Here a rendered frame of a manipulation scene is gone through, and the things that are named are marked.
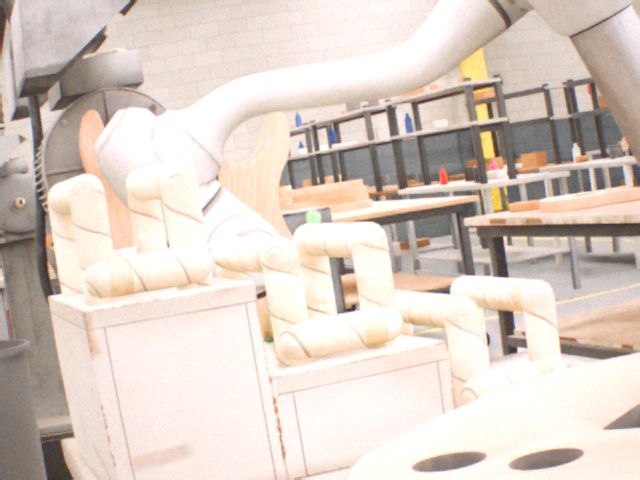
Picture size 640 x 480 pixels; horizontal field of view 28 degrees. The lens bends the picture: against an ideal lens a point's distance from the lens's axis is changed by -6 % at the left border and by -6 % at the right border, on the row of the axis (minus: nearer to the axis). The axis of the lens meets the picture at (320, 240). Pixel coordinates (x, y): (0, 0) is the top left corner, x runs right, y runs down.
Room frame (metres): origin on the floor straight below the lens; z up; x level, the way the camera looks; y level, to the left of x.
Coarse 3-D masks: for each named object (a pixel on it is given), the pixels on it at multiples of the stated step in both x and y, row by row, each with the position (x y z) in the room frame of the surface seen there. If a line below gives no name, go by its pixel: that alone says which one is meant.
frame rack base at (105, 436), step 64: (64, 320) 1.19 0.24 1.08; (128, 320) 1.05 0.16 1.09; (192, 320) 1.07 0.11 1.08; (256, 320) 1.09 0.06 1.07; (64, 384) 1.29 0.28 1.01; (128, 384) 1.05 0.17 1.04; (192, 384) 1.07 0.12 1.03; (256, 384) 1.08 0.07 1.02; (128, 448) 1.05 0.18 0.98; (192, 448) 1.06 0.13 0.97; (256, 448) 1.08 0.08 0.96
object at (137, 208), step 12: (132, 204) 1.27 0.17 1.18; (144, 204) 1.27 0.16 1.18; (156, 204) 1.27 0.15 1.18; (132, 216) 1.27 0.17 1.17; (144, 216) 1.27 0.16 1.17; (156, 216) 1.27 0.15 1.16; (132, 228) 1.28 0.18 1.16; (144, 228) 1.27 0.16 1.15; (156, 228) 1.27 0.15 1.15; (144, 240) 1.27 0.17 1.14; (156, 240) 1.27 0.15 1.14; (144, 252) 1.27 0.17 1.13
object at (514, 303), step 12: (468, 276) 1.37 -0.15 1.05; (480, 276) 1.35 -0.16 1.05; (456, 288) 1.37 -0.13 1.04; (468, 288) 1.34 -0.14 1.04; (480, 288) 1.31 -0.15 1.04; (492, 288) 1.29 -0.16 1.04; (504, 288) 1.26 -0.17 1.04; (516, 288) 1.24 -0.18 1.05; (528, 288) 1.22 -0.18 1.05; (540, 288) 1.21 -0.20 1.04; (480, 300) 1.31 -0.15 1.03; (492, 300) 1.29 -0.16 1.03; (504, 300) 1.26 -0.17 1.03; (516, 300) 1.23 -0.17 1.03
